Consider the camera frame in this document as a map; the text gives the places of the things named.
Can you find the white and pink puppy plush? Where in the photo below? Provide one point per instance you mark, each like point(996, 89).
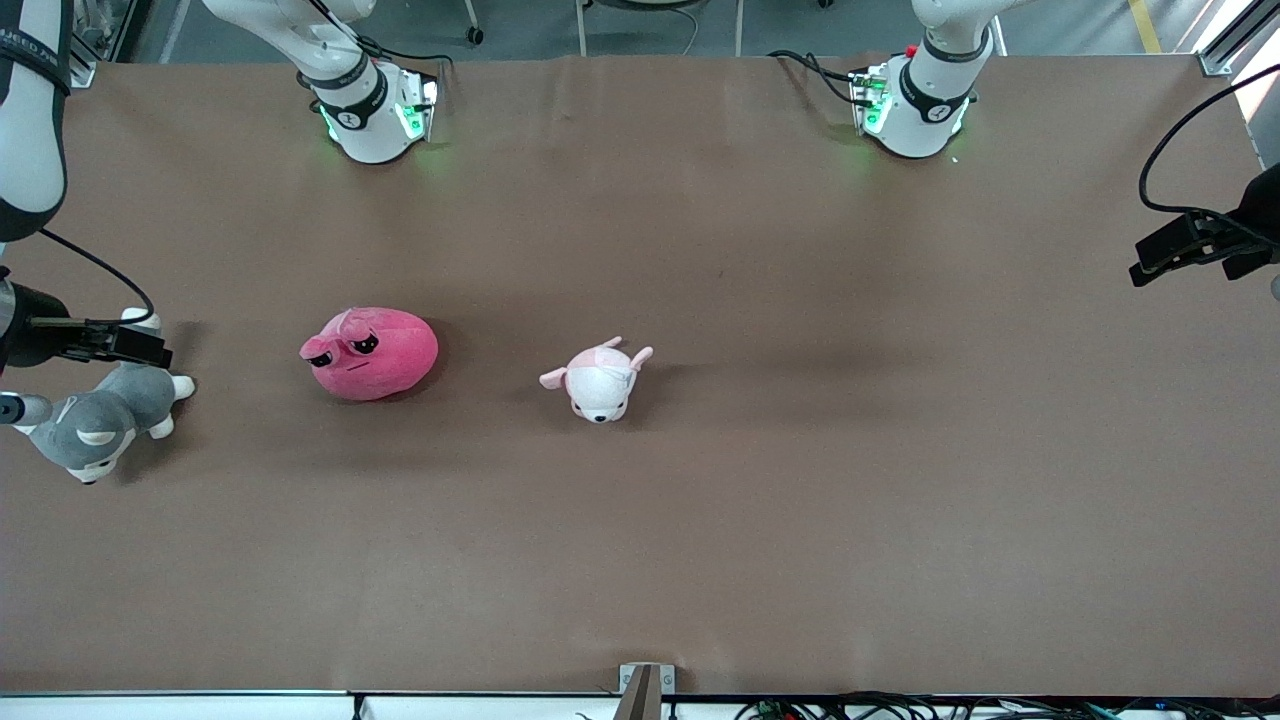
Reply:
point(600, 385)

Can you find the aluminium frame profile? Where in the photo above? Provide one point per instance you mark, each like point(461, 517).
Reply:
point(1235, 45)
point(85, 72)

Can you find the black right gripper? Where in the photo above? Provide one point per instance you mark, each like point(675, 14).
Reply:
point(32, 322)

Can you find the black chair caster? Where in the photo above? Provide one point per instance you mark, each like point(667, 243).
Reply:
point(474, 36)

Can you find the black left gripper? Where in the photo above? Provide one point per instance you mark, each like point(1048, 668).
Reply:
point(1256, 214)

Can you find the grey camera post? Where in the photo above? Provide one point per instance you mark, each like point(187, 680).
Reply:
point(640, 700)

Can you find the grey husky plush toy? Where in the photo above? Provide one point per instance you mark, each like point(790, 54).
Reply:
point(105, 425)

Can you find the silver mount bracket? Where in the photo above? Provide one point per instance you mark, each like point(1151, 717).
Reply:
point(668, 678)

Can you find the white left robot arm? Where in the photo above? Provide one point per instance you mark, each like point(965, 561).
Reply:
point(915, 125)

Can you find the pink round plush toy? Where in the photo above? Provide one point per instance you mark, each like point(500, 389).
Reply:
point(375, 360)

